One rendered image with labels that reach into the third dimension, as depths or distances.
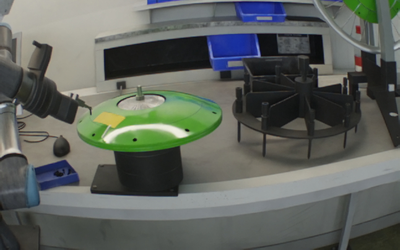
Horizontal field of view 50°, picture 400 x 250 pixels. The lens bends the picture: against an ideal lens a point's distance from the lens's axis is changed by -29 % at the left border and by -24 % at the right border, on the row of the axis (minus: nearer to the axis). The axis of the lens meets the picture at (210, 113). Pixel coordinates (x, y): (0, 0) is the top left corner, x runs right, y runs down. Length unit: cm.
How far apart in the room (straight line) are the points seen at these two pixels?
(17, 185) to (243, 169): 57
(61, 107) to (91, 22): 110
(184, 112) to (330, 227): 151
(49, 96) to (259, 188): 50
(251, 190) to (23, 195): 52
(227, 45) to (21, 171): 123
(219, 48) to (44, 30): 75
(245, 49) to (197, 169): 85
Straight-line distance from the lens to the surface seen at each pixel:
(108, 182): 114
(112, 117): 104
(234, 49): 198
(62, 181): 117
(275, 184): 111
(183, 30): 183
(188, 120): 102
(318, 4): 143
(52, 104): 89
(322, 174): 114
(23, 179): 94
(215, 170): 120
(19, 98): 86
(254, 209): 120
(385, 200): 250
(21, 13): 207
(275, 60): 176
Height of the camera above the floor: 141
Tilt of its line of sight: 18 degrees down
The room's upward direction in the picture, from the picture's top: 4 degrees counter-clockwise
